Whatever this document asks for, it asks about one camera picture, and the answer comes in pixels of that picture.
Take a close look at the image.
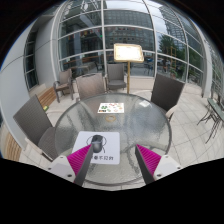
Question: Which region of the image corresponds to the colourful picture menu sheet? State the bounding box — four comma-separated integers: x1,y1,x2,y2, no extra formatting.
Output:
96,101,126,115

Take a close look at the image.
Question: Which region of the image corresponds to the gold menu stand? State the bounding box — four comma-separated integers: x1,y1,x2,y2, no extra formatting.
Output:
112,42,146,95

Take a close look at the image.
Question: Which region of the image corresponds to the grey wicker armchair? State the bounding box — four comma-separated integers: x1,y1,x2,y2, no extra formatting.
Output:
52,67,75,103
105,62,129,93
74,72,108,102

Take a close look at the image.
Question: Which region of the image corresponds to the wooden slatted bench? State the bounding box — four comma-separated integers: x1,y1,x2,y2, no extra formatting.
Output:
35,86,58,108
0,124,23,163

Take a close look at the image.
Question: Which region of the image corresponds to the black metal chairs group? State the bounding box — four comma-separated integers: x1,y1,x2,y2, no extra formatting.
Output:
196,95,224,145

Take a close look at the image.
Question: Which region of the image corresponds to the black computer mouse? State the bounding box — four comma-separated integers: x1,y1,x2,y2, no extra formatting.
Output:
90,134,107,154

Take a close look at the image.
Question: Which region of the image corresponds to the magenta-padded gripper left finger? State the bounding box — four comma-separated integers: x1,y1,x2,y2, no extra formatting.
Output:
47,143,95,187

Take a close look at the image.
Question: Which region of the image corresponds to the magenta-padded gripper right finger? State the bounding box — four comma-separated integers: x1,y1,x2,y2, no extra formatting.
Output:
134,143,183,185

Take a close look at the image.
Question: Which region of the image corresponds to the dark wicker armchair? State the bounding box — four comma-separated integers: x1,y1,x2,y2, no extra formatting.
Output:
150,72,186,122
12,93,60,162

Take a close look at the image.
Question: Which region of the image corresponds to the round brass table ring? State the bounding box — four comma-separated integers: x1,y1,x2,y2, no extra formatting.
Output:
104,114,118,123

